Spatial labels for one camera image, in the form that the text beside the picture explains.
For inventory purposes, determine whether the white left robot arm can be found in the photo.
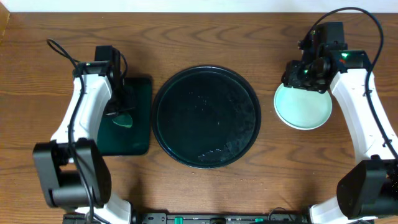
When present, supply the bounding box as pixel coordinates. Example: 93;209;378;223
33;39;135;223

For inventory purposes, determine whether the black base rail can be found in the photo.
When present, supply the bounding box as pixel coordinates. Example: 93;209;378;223
62;207;312;224

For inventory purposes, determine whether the small mint green plate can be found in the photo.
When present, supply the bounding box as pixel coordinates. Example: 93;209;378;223
274;83;332;129

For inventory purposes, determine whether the black rectangular water tray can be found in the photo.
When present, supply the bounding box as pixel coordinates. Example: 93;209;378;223
97;77;152;156

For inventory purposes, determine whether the green scouring sponge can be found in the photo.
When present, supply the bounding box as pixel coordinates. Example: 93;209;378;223
113;112;133;128

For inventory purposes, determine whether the round black serving tray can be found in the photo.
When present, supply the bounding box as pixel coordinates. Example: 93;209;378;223
151;65;261;169

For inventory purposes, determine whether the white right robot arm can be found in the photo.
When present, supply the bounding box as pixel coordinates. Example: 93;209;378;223
274;22;397;223

